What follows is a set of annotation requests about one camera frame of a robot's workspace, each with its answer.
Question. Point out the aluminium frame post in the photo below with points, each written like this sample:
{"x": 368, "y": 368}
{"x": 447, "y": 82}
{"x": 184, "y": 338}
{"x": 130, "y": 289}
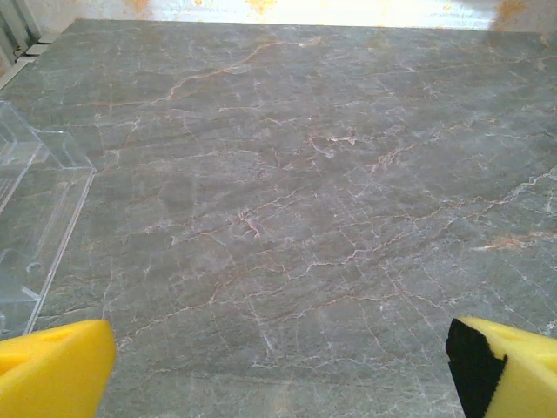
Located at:
{"x": 17, "y": 19}

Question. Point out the aluminium side rail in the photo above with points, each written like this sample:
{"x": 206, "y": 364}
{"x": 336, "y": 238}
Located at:
{"x": 19, "y": 65}

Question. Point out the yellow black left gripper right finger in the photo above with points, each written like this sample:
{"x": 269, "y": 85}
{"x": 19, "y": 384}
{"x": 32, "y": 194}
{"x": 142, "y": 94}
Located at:
{"x": 522, "y": 374}

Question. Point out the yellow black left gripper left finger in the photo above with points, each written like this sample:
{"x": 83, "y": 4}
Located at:
{"x": 52, "y": 370}

